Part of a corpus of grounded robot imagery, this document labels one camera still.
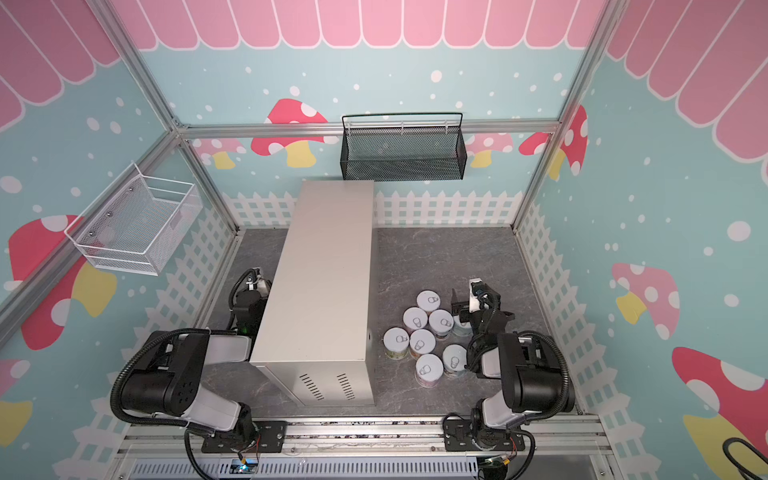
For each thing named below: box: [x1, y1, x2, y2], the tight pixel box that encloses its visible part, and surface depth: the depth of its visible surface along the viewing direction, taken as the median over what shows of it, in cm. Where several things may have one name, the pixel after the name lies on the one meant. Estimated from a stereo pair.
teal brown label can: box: [428, 308, 454, 338], surface depth 91 cm
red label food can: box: [409, 329, 436, 355], surface depth 87 cm
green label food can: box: [383, 326, 410, 361], surface depth 87 cm
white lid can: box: [402, 306, 428, 330], surface depth 91 cm
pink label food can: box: [415, 353, 444, 389], surface depth 82 cm
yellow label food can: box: [416, 289, 441, 312], surface depth 96 cm
